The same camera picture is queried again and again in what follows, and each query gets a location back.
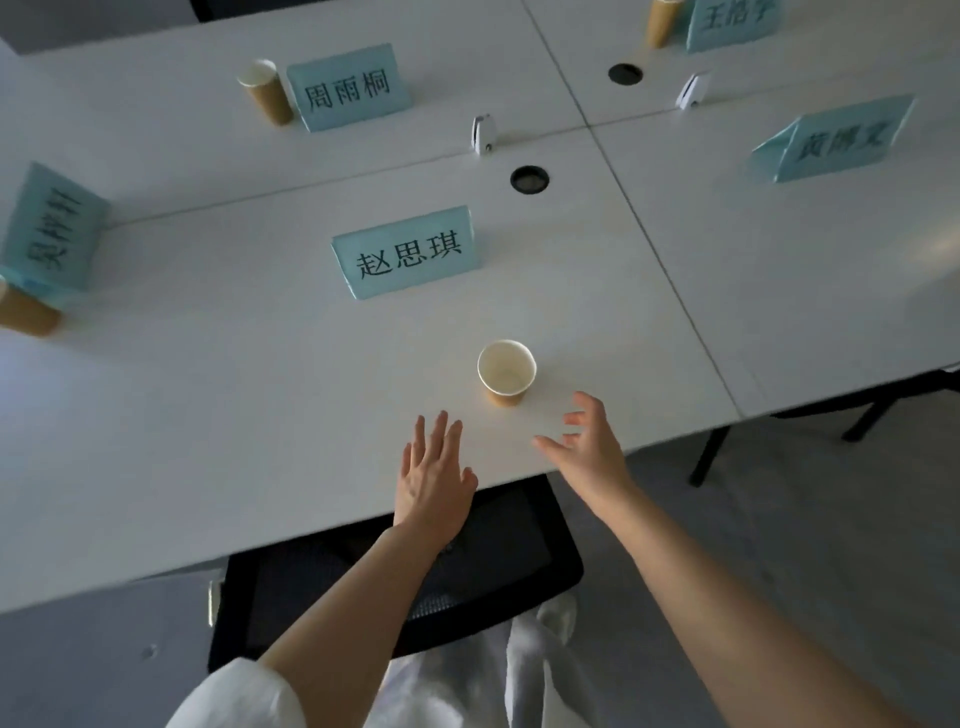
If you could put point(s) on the person's left hand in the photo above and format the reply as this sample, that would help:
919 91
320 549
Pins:
435 495

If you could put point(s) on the person's right forearm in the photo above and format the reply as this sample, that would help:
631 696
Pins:
750 622

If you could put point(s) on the brown paper cup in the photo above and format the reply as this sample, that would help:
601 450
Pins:
270 97
662 24
506 371
26 313

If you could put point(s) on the person's white clothing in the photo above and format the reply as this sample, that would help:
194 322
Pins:
240 697

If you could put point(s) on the person's right hand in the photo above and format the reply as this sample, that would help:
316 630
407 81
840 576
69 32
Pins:
600 465

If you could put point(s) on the teal paper name card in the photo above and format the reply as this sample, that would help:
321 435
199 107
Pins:
832 139
349 88
52 229
731 22
405 253

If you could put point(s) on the black office chair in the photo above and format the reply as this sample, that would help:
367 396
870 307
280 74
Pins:
825 420
510 547
240 6

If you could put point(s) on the person's left forearm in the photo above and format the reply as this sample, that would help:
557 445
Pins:
345 637

